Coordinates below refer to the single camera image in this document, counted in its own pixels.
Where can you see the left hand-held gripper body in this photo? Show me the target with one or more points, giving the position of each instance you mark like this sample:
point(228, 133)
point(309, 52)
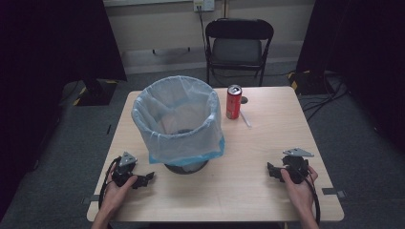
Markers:
point(124, 168)

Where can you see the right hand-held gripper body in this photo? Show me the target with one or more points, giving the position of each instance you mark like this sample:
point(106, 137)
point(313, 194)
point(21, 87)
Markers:
point(297, 167)

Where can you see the person's right hand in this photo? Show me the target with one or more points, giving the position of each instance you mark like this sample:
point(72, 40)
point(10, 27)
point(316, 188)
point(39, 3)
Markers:
point(297, 191)

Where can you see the person's left hand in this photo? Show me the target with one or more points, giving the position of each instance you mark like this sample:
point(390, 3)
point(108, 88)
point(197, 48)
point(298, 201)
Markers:
point(115, 194)

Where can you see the black trash bin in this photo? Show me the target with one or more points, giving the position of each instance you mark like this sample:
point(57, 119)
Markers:
point(186, 168)

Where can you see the grey tape strip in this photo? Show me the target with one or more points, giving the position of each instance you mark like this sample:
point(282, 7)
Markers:
point(90, 199)
point(333, 192)

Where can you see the bin with blue liner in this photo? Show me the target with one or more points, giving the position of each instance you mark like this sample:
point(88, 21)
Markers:
point(191, 140)

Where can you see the clear plastic straw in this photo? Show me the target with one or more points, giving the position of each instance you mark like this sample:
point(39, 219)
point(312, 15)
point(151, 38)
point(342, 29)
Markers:
point(245, 119)

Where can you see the small dark round cap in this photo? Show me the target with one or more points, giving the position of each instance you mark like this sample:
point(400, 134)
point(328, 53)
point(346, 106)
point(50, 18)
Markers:
point(244, 100)

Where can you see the red drink can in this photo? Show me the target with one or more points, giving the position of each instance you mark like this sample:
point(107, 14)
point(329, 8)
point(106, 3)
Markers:
point(233, 105)

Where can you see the black striped-tape stand base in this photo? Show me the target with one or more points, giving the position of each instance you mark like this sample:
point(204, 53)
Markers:
point(309, 83)

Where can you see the black folding chair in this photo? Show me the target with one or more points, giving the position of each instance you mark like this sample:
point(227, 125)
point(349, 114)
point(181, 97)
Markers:
point(237, 51)

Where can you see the black curtain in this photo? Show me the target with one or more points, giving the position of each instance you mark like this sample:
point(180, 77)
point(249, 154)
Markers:
point(47, 63)
point(366, 47)

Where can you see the black bar at wall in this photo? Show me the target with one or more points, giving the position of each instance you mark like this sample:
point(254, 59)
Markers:
point(172, 50)

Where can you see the white wall outlet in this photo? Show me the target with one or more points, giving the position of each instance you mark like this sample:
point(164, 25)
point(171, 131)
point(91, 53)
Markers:
point(203, 4)

